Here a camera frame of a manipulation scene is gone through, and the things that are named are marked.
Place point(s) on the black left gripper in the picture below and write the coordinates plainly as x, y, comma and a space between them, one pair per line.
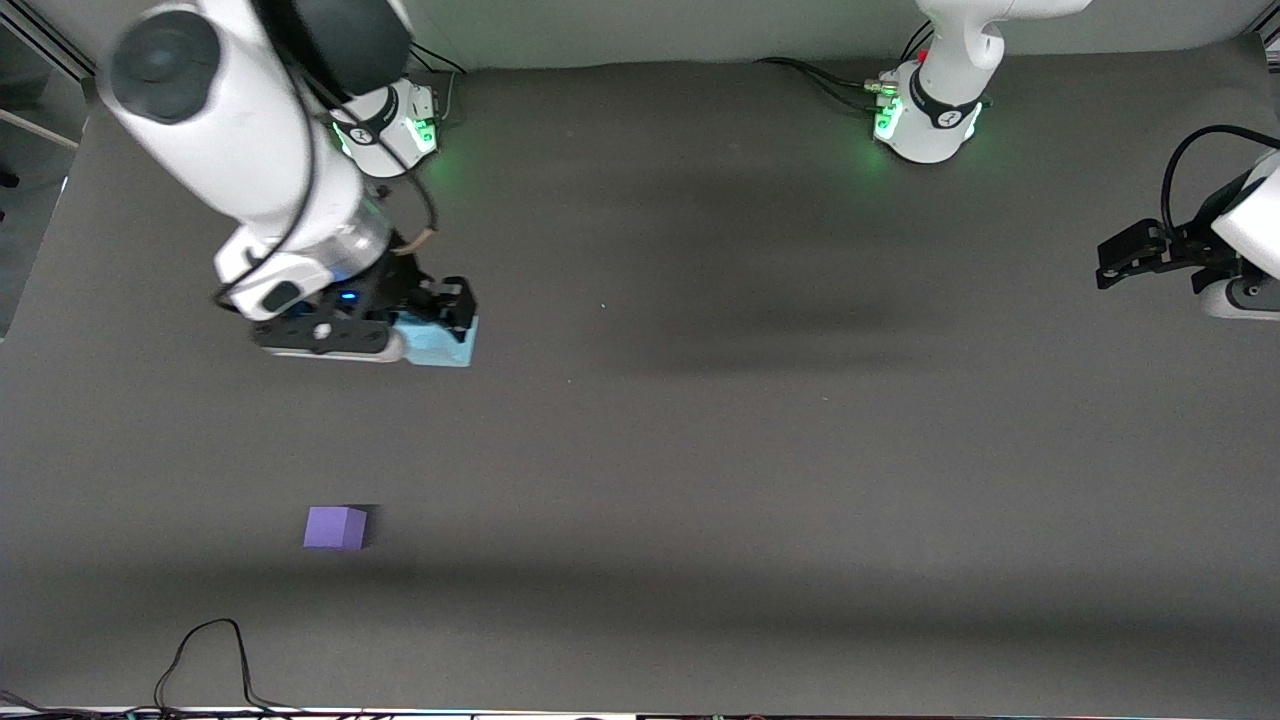
1188, 246

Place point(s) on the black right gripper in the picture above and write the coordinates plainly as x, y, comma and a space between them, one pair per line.
393, 288

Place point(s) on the light blue foam block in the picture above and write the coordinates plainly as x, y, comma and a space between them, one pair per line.
440, 348

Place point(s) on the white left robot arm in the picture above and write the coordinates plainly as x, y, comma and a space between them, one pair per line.
940, 100

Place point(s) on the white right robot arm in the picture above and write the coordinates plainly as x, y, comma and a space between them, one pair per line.
250, 130

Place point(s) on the purple foam block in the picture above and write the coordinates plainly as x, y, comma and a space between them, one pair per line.
335, 528

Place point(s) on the aluminium frame rail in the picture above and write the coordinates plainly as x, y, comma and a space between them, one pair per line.
45, 42

